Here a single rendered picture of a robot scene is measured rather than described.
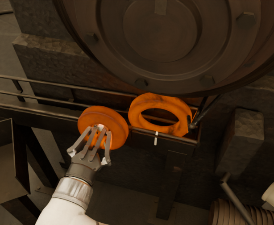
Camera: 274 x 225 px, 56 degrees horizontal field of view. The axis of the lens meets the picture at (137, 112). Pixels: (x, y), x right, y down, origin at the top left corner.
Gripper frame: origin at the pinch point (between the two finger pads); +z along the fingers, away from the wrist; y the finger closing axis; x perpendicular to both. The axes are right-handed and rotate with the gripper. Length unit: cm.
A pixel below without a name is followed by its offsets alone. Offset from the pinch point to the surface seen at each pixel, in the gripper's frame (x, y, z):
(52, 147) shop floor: -73, -49, 18
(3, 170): -10.9, -27.7, -19.6
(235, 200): -13.4, 42.4, -8.8
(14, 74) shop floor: -76, -107, 68
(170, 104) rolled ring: 10.9, 18.5, 2.3
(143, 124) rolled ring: -1.4, 11.5, 2.2
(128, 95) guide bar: 3.1, 4.9, 8.5
